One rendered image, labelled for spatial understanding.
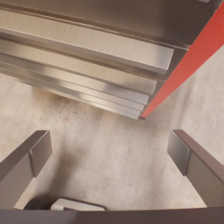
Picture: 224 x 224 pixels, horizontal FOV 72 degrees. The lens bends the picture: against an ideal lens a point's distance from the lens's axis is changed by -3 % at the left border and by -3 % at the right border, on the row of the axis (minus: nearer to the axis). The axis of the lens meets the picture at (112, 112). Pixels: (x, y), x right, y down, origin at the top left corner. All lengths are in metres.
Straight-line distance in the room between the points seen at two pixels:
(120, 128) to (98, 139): 0.14
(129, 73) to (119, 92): 0.08
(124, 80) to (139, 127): 0.72
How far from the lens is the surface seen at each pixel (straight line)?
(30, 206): 0.98
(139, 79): 0.20
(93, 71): 0.21
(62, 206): 0.92
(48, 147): 0.17
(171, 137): 0.17
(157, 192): 0.98
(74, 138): 0.96
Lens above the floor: 0.91
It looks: 80 degrees down
